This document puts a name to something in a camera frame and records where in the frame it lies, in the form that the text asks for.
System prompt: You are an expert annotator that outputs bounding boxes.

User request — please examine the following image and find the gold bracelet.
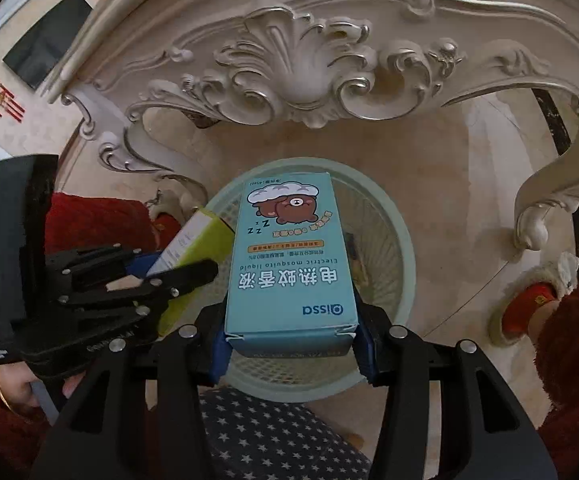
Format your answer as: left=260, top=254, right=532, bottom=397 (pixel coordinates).
left=0, top=367, right=18, bottom=409

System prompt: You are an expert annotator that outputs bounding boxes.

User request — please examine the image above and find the carved white ornate table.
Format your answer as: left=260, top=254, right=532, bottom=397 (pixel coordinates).
left=44, top=0, right=579, bottom=257

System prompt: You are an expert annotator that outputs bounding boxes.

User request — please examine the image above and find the yellow-green carton box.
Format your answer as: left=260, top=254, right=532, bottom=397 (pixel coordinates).
left=145, top=207, right=235, bottom=336

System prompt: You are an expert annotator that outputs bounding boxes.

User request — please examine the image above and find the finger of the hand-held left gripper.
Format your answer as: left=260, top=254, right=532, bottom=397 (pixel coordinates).
left=44, top=242, right=163, bottom=292
left=58, top=259, right=220, bottom=320

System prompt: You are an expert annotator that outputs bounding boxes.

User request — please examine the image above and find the navy star-print cloth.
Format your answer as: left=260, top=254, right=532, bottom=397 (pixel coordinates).
left=196, top=387, right=376, bottom=480

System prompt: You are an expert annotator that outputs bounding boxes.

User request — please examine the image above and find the pale green plastic waste basket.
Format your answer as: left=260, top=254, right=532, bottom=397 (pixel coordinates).
left=189, top=157, right=418, bottom=404

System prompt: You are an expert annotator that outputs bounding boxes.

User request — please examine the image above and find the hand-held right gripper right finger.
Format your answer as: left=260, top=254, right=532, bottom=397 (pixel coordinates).
left=352, top=287, right=560, bottom=480

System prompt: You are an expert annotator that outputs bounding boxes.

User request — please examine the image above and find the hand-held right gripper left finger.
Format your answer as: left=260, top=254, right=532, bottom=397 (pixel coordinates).
left=29, top=304, right=235, bottom=480

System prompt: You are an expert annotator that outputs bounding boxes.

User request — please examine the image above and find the red fuzzy slipper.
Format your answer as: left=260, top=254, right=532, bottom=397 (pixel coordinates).
left=144, top=189, right=186, bottom=238
left=488, top=251, right=579, bottom=347

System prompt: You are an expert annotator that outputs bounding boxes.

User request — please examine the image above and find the person's left hand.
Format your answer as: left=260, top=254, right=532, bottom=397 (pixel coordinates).
left=2, top=360, right=86, bottom=409

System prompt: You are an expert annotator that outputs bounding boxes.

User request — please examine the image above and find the black wall television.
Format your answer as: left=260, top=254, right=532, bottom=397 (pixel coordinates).
left=2, top=0, right=94, bottom=90

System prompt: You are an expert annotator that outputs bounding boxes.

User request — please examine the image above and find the light blue cartoon bear box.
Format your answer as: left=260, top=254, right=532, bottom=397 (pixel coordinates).
left=224, top=172, right=361, bottom=359

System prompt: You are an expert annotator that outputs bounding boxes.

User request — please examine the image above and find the person's left leg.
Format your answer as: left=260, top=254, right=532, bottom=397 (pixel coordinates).
left=44, top=191, right=181, bottom=267

